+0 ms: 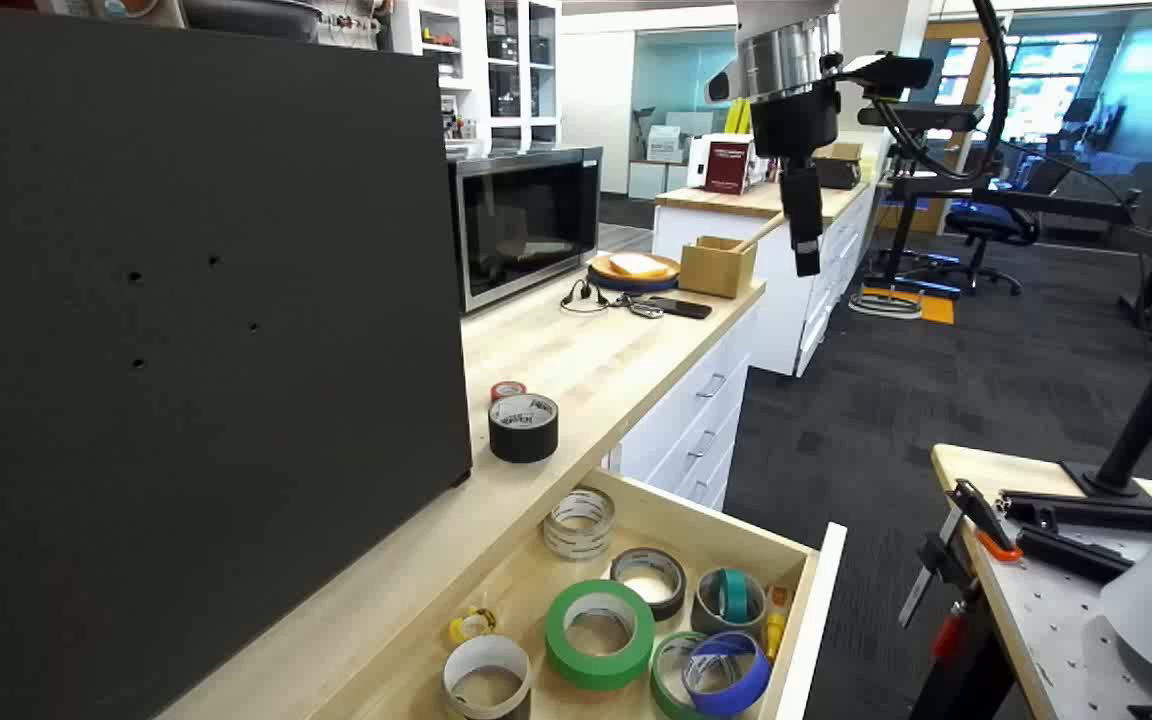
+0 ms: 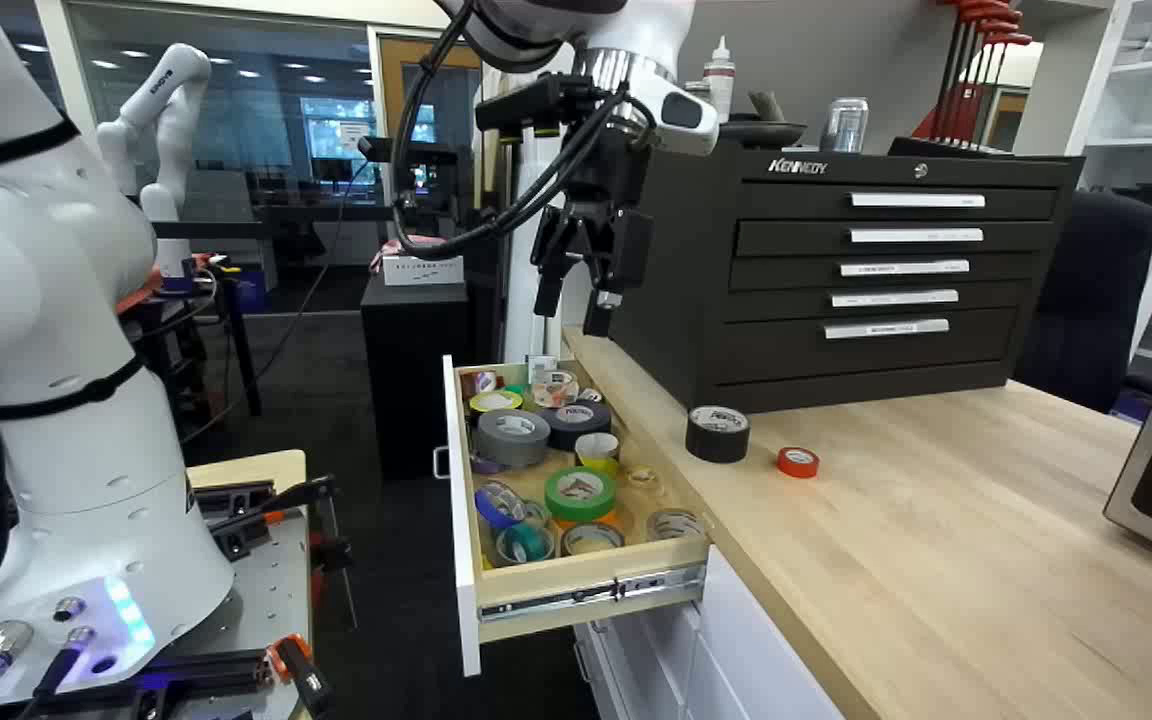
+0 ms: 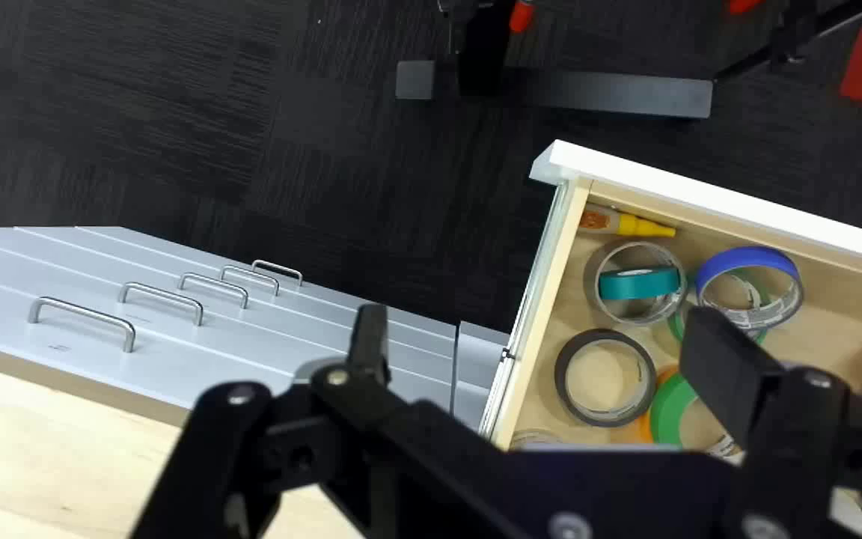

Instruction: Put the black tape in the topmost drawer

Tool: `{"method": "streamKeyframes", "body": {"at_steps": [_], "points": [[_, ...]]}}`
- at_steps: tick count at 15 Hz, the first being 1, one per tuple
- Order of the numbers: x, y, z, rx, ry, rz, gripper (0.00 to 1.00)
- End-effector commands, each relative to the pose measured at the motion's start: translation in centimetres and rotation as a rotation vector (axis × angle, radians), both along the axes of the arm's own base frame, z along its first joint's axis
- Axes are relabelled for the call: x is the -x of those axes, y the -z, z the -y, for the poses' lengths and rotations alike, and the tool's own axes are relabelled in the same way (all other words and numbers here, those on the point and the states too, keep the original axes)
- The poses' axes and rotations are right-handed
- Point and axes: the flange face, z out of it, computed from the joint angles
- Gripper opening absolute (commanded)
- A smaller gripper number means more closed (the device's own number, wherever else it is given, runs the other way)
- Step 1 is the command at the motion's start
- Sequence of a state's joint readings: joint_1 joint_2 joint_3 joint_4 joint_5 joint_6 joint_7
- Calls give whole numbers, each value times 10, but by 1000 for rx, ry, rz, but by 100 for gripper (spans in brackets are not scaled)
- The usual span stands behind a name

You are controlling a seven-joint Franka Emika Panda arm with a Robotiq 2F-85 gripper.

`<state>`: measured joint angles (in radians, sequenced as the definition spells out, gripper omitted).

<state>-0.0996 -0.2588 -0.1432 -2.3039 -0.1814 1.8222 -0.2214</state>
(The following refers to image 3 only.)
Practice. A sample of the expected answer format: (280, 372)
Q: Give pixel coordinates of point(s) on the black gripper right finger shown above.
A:
(727, 371)

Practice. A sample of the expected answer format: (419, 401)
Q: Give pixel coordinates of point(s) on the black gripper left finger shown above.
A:
(367, 356)

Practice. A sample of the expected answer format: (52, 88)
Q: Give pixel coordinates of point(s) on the thin green tape roll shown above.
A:
(678, 324)

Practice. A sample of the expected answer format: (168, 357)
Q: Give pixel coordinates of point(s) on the dark grey tape roll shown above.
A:
(621, 414)

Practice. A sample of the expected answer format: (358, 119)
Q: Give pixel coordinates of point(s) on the orange tape roll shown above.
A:
(641, 431)

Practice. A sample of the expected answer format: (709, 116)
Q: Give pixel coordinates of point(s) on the teal tape roll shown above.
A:
(645, 282)

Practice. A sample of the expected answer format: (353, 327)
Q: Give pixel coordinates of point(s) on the blue tape roll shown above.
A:
(775, 311)

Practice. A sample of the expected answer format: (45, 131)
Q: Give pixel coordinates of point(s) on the white wooden open drawer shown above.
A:
(826, 332)

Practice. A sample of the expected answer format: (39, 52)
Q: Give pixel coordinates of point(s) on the white drawer cabinet front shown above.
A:
(159, 321)

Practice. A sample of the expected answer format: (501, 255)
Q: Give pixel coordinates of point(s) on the yellow glue bottle tip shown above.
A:
(596, 221)

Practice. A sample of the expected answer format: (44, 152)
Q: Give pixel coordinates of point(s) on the black metal stand base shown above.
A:
(480, 35)

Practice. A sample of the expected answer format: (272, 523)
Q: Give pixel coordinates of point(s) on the metal drawer handle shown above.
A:
(186, 303)
(241, 275)
(219, 285)
(280, 269)
(91, 317)

